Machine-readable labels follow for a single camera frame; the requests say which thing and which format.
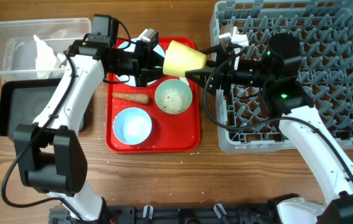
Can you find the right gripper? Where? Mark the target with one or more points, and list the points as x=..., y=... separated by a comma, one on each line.
x=225, y=79

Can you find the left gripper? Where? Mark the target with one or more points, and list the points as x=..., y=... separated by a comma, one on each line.
x=142, y=61

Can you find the yellow plastic cup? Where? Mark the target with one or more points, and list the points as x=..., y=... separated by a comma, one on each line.
x=180, y=59

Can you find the brown carrot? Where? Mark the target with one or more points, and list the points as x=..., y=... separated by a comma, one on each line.
x=133, y=97

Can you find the green bowl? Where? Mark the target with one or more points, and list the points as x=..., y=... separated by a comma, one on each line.
x=173, y=84

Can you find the white rice pile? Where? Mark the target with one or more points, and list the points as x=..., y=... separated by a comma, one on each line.
x=173, y=101

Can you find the small light blue bowl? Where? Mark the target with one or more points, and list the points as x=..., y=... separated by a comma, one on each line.
x=132, y=126

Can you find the white tissue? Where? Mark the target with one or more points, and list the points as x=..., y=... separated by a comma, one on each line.
x=47, y=60

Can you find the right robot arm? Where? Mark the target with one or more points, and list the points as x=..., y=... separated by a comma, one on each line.
x=287, y=104

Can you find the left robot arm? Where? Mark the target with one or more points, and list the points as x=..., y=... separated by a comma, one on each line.
x=49, y=156

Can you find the grey dishwasher rack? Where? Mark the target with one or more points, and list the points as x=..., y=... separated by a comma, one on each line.
x=325, y=32

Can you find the black food waste tray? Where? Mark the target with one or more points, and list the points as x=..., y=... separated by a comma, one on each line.
x=22, y=101

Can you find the clear plastic waste bin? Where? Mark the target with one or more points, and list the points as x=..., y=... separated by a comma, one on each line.
x=18, y=50

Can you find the light blue plate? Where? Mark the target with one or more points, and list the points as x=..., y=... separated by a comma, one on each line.
x=130, y=80

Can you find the white plastic spoon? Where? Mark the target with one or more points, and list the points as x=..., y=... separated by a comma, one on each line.
x=183, y=79

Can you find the red serving tray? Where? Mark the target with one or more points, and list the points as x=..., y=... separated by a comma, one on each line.
x=170, y=133

